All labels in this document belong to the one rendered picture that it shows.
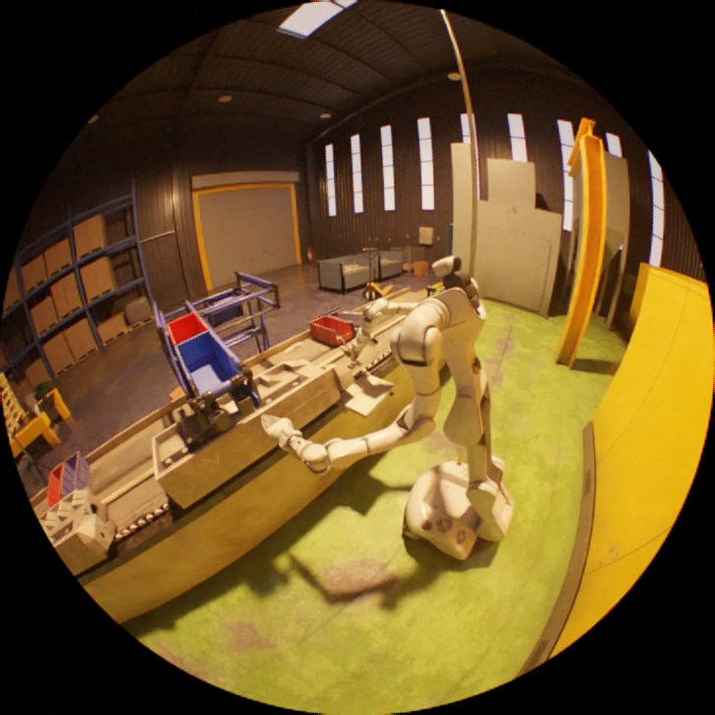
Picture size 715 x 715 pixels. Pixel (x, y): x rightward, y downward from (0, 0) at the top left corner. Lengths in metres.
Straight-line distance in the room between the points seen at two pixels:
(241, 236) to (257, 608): 11.97
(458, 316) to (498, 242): 5.57
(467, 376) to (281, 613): 1.68
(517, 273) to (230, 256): 11.08
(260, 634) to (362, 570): 0.83
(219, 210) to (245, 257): 2.74
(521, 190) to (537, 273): 2.62
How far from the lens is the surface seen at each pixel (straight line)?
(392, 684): 1.80
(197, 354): 1.05
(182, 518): 1.20
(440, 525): 1.37
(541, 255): 6.15
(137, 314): 9.76
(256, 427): 1.02
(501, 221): 6.24
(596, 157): 4.33
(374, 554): 1.67
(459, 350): 0.74
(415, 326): 0.54
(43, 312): 10.83
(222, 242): 11.54
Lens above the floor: 1.65
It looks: 32 degrees down
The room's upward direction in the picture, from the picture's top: 3 degrees counter-clockwise
